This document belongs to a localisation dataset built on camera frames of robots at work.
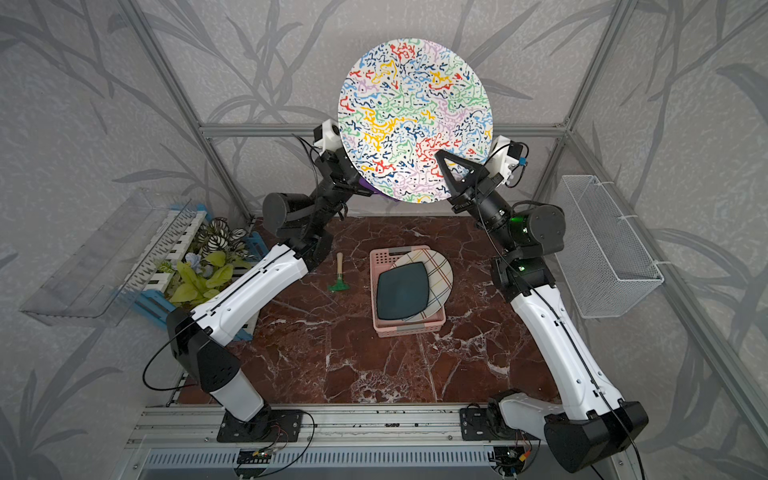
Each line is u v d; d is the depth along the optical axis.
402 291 0.95
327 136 0.51
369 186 0.44
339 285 1.00
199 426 0.75
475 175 0.46
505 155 0.48
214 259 0.77
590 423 0.36
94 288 0.63
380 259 1.03
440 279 0.91
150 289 0.66
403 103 0.46
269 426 0.70
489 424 0.72
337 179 0.47
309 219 0.46
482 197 0.43
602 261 0.62
